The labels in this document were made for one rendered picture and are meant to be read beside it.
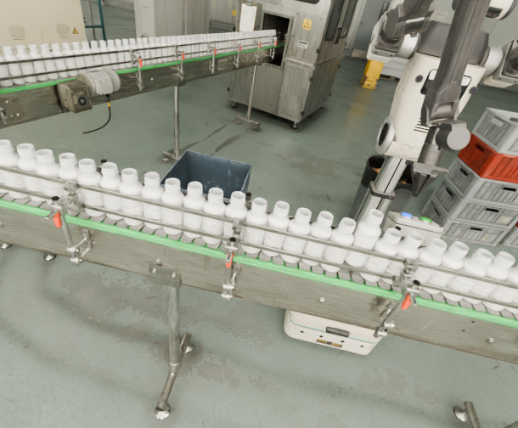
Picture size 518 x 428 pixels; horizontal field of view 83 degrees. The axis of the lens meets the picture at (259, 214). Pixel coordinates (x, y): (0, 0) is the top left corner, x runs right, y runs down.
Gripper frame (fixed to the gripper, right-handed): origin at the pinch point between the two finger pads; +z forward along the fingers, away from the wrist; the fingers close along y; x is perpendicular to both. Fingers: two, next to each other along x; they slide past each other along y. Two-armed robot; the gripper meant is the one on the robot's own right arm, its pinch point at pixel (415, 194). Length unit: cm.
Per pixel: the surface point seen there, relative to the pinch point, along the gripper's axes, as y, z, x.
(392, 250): -9.3, 12.6, -19.1
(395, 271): -5.5, 19.2, -16.5
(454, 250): 5.7, 9.3, -18.2
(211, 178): -73, 20, 47
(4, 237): -122, 39, -12
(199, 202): -61, 12, -18
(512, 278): 22.2, 13.2, -18.1
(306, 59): -38, -94, 331
